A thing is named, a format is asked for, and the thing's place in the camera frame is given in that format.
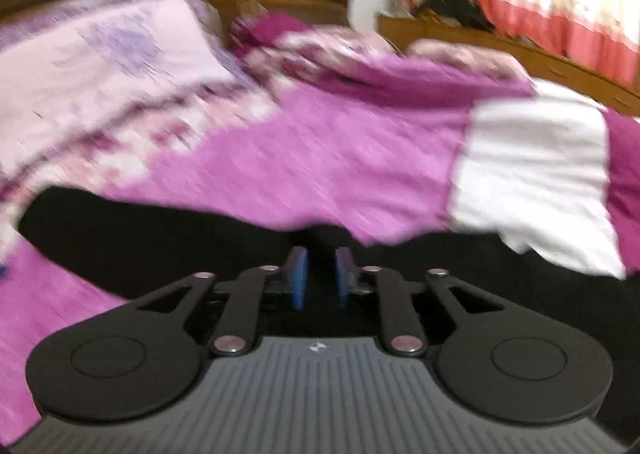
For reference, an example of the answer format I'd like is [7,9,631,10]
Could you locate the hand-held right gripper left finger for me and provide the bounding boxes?
[129,247,312,355]

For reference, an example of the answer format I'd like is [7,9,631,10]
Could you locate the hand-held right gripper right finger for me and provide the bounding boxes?
[334,247,506,355]

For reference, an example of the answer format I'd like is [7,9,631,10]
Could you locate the black pants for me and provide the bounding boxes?
[17,185,640,335]

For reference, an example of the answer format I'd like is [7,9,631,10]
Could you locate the pink bedsheet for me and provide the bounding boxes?
[0,79,476,445]

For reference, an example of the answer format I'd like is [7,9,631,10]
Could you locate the magenta floral quilt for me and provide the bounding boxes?
[230,14,536,105]

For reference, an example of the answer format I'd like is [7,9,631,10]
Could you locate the dark clutter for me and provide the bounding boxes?
[422,0,497,34]

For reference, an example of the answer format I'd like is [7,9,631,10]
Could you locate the lilac floral pillow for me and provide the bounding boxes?
[0,0,261,175]

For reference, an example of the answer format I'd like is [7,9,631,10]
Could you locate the wooden dresser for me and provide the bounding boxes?
[377,14,640,110]

